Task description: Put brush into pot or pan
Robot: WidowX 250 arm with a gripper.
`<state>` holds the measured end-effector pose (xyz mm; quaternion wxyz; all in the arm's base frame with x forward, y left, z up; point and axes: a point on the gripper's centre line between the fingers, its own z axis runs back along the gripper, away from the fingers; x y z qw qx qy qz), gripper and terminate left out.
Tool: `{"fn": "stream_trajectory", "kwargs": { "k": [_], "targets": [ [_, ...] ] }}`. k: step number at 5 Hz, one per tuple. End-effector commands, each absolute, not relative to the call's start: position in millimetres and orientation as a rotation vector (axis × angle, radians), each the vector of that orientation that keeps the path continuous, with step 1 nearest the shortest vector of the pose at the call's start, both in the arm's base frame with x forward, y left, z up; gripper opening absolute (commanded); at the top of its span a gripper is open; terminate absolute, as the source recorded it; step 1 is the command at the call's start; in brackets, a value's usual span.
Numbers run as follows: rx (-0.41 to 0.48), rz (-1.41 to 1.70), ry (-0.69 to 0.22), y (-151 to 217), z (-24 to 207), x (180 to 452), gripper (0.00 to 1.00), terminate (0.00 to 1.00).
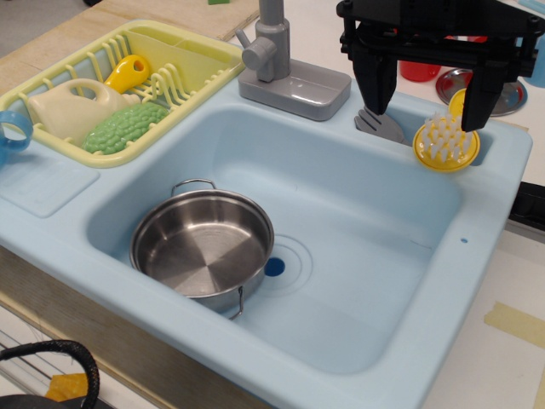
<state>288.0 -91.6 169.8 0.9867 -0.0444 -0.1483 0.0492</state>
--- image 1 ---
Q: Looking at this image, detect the yellow sponge piece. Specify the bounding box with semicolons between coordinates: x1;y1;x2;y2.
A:
45;373;89;402

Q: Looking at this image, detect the yellow brush with white bristles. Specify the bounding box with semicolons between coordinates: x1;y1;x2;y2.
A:
412;89;480;173

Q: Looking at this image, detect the blue plastic cup handle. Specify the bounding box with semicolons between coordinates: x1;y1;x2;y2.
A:
1;111;33;166

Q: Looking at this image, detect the yellow toy utensil handle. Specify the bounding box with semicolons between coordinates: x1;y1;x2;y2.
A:
105;55;150;94

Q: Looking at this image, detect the grey toy fork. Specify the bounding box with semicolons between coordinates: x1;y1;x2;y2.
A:
354;107;409;146

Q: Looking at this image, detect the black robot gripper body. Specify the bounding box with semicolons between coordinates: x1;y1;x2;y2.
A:
336;1;544;80

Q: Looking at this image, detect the green bumpy toy vegetable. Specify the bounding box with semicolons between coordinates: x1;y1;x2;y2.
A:
82;102;169;155

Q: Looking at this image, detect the light blue toy sink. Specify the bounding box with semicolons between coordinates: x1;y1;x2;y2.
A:
1;82;532;408

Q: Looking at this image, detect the blue sink drain plug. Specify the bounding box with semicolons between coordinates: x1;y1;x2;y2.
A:
264;257;285;277

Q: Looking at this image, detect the black cable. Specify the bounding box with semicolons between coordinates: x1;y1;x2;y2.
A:
0;339;101;409

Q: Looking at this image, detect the cream toy detergent bottle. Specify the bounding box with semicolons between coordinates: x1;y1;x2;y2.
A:
27;78;141;146

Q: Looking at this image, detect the stainless steel pot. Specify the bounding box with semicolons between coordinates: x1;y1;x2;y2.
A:
129;180;274;320

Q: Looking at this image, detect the grey toy faucet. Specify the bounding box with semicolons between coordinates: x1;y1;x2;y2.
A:
236;1;352;121

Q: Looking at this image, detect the beige masking tape strip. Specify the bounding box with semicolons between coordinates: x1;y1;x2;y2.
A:
484;302;544;349

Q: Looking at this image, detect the red plastic cup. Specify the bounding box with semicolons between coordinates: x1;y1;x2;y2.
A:
396;30;487;83

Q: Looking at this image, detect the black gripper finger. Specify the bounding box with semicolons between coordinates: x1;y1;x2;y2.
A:
462;64;506;131
349;40;398;114

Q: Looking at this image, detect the silver metal lid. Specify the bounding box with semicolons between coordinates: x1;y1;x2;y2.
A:
435;68;528;117

